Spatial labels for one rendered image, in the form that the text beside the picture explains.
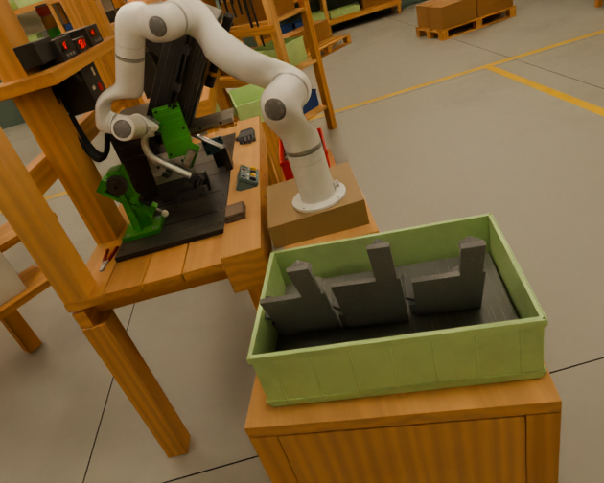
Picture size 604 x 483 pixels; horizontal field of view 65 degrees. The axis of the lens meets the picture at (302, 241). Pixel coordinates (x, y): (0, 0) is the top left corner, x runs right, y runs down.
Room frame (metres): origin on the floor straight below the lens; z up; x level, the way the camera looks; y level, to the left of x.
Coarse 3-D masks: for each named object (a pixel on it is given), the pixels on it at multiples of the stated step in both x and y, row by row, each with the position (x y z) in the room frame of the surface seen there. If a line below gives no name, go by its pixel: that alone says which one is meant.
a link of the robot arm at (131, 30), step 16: (128, 16) 1.59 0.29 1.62; (144, 16) 1.50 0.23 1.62; (160, 16) 1.47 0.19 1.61; (176, 16) 1.49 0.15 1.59; (128, 32) 1.60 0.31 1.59; (144, 32) 1.53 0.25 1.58; (160, 32) 1.47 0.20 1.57; (176, 32) 1.48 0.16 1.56; (128, 48) 1.62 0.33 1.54; (144, 48) 1.65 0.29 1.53
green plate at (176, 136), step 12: (156, 108) 2.01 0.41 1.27; (168, 108) 2.00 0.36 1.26; (180, 108) 2.00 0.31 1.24; (168, 120) 1.99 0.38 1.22; (180, 120) 1.99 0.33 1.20; (168, 132) 1.98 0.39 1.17; (180, 132) 1.98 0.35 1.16; (168, 144) 1.97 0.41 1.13; (180, 144) 1.97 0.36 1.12; (168, 156) 1.96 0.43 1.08
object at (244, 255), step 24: (264, 144) 2.55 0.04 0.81; (264, 168) 2.16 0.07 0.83; (240, 192) 1.81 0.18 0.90; (264, 192) 1.86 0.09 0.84; (264, 216) 1.63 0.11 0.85; (240, 240) 1.41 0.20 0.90; (264, 240) 1.44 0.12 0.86; (240, 264) 1.33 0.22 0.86; (264, 264) 1.32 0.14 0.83; (240, 288) 1.33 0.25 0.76
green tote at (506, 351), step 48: (384, 240) 1.09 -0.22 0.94; (432, 240) 1.07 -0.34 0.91; (528, 288) 0.73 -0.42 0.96; (432, 336) 0.69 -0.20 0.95; (480, 336) 0.67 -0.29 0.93; (528, 336) 0.65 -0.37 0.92; (288, 384) 0.77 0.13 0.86; (336, 384) 0.74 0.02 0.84; (384, 384) 0.72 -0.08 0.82; (432, 384) 0.69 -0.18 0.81
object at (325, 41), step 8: (320, 24) 9.05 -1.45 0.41; (328, 24) 9.17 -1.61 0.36; (296, 32) 8.79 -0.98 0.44; (304, 32) 8.78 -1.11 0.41; (320, 32) 9.03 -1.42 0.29; (328, 32) 9.14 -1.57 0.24; (304, 40) 8.75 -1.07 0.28; (320, 40) 9.00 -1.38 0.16; (328, 40) 8.87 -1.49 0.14; (336, 40) 8.66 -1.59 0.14; (344, 40) 8.87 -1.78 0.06; (320, 48) 8.40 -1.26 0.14; (328, 48) 8.48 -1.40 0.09; (336, 48) 8.66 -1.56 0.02
